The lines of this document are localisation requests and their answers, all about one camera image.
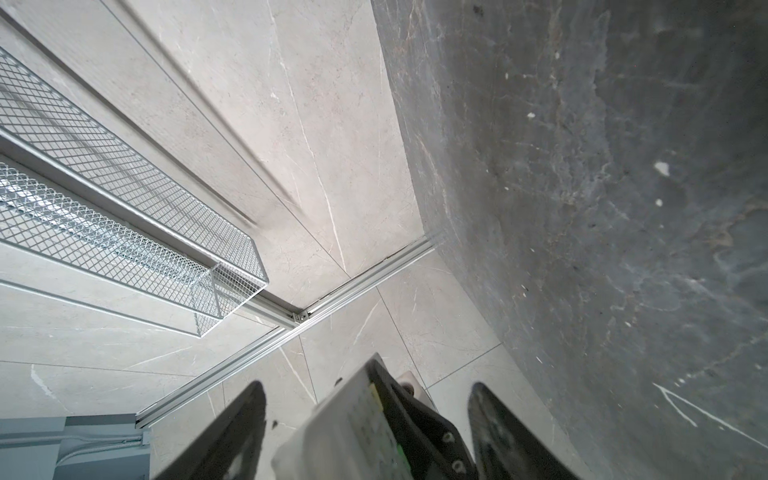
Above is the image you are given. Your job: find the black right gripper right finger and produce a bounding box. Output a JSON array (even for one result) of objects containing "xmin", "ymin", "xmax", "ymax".
[{"xmin": 468, "ymin": 382, "xmax": 578, "ymax": 480}]

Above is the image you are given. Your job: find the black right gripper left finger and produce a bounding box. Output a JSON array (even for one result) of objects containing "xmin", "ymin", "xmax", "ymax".
[{"xmin": 158, "ymin": 381, "xmax": 267, "ymax": 479}]

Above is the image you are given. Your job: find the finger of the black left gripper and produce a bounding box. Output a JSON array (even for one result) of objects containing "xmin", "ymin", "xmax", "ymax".
[{"xmin": 365, "ymin": 358, "xmax": 478, "ymax": 480}]

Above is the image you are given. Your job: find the aluminium corner frame post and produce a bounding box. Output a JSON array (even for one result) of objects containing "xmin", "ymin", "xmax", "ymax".
[{"xmin": 136, "ymin": 237, "xmax": 435, "ymax": 428}]

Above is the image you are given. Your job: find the white wire mesh basket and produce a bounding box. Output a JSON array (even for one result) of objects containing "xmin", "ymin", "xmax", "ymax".
[{"xmin": 1, "ymin": 53, "xmax": 269, "ymax": 335}]

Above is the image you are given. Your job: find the white remote control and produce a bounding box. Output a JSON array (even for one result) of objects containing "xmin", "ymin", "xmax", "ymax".
[{"xmin": 271, "ymin": 367, "xmax": 413, "ymax": 480}]

